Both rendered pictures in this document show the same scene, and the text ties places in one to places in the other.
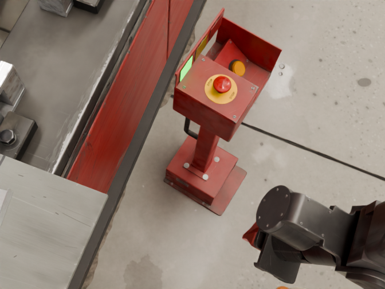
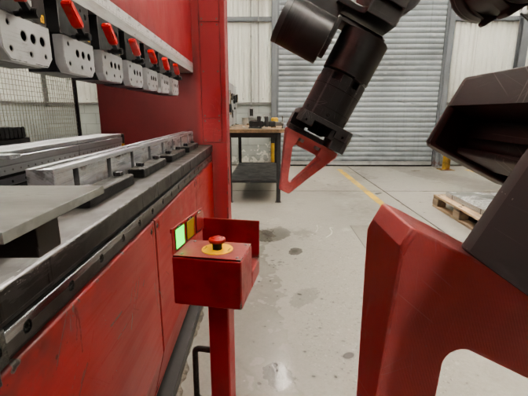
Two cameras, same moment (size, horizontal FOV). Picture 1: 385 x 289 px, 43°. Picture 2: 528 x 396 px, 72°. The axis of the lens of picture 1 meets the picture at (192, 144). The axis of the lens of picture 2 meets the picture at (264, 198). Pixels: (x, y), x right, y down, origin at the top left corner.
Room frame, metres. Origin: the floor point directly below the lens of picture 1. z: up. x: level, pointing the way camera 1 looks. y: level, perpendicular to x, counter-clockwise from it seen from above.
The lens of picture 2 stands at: (-0.29, -0.01, 1.09)
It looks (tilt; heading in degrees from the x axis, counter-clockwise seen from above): 13 degrees down; 350
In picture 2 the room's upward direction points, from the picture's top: straight up
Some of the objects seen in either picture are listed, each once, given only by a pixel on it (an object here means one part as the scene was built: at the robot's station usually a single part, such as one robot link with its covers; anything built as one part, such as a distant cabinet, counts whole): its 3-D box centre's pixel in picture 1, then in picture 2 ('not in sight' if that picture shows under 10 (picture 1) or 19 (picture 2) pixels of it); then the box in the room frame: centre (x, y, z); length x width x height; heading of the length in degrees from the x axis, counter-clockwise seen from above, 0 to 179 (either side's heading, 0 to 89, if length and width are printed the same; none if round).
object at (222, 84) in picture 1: (221, 86); (217, 243); (0.50, -0.04, 0.79); 0.04 x 0.04 x 0.04
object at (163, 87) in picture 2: not in sight; (155, 74); (1.48, 0.18, 1.26); 0.15 x 0.09 x 0.17; 171
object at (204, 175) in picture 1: (201, 162); not in sight; (0.55, -0.04, 0.13); 0.10 x 0.10 x 0.01; 69
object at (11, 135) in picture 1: (7, 136); not in sight; (0.25, 0.32, 0.91); 0.03 x 0.03 x 0.02
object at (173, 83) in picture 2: not in sight; (166, 78); (1.68, 0.15, 1.26); 0.15 x 0.09 x 0.17; 171
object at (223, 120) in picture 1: (226, 77); (219, 253); (0.55, -0.04, 0.75); 0.20 x 0.16 x 0.18; 159
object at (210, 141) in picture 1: (209, 135); (223, 379); (0.55, -0.04, 0.39); 0.05 x 0.05 x 0.54; 69
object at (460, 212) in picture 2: not in sight; (495, 214); (2.84, -2.99, 0.07); 1.20 x 0.80 x 0.14; 167
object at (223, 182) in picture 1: (207, 172); not in sight; (0.54, -0.07, 0.06); 0.25 x 0.20 x 0.12; 69
